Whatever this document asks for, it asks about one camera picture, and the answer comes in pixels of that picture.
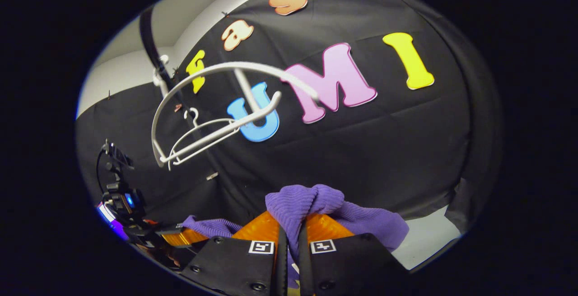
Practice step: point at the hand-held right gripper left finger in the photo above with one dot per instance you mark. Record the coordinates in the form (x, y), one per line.
(282, 264)

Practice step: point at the black clothes rack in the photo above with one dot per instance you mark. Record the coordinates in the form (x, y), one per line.
(148, 38)

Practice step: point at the purple ribbed jacket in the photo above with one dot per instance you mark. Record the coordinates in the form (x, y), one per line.
(307, 201)

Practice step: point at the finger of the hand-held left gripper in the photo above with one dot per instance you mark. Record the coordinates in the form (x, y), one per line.
(185, 238)

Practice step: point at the white plastic hanger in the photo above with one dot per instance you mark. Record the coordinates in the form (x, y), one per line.
(216, 66)
(197, 119)

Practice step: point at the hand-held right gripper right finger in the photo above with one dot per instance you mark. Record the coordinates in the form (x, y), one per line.
(305, 264)

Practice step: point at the small silver clip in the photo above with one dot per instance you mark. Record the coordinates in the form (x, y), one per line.
(212, 176)

